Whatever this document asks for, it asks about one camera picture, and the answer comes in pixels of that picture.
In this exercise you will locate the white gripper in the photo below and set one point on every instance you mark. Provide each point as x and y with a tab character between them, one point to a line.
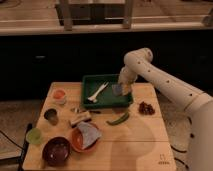
126	79

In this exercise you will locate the blue sponge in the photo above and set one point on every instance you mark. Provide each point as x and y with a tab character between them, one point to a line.
117	89

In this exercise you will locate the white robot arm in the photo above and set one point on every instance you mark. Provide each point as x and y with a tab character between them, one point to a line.
197	103

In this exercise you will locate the green plastic tray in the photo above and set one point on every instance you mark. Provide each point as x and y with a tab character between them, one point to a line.
106	98

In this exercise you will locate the grey blue cloth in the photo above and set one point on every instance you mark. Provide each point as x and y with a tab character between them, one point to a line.
89	133

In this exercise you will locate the orange topped white cup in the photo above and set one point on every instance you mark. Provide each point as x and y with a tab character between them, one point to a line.
59	97

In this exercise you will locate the orange bowl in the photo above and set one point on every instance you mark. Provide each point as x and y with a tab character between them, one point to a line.
76	141

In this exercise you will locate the dark grey cup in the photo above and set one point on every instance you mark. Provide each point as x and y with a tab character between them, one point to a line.
51	116

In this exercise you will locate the dark maroon bowl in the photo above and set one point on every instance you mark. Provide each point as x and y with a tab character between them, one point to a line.
56	151

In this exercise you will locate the light green cup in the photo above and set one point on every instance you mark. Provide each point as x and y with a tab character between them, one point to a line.
34	136

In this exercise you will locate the wooden chair frame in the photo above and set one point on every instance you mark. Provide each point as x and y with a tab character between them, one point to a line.
100	15

